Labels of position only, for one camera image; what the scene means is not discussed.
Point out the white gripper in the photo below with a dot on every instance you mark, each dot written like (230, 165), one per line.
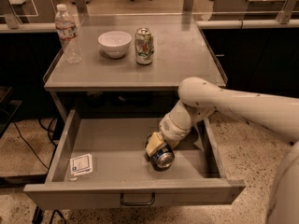
(172, 131)

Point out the blue pepsi can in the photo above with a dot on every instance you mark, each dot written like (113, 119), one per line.
(163, 158)

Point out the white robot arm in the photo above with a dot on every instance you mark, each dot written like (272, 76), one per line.
(279, 115)

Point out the open grey top drawer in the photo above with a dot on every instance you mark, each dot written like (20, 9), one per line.
(120, 165)

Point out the grey metal counter cabinet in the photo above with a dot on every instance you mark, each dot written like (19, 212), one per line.
(180, 51)

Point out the green patterned soda can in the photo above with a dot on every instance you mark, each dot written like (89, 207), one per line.
(144, 47)

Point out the white tag sticker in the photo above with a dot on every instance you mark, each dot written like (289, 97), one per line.
(81, 165)

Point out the white ceramic bowl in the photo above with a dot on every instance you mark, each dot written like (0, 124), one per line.
(115, 44)

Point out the grey background table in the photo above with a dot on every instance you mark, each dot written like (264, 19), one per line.
(235, 10)

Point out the clear plastic water bottle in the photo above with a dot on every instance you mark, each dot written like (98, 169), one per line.
(67, 31)

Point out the black drawer handle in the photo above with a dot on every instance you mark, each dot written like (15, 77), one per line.
(137, 200)

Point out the white horizontal rail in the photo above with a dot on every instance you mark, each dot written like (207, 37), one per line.
(246, 24)

